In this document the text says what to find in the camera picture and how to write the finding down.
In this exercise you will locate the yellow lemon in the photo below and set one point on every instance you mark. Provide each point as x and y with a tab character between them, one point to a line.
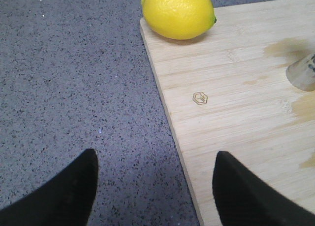
179	19

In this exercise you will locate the wooden cutting board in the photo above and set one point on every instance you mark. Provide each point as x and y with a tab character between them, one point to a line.
227	90

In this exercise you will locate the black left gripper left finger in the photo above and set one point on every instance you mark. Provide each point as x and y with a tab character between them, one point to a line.
65	200

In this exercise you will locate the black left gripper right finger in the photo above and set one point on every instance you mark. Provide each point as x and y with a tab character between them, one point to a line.
243	199

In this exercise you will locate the steel double jigger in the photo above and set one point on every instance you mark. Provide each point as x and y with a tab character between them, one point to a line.
301	74

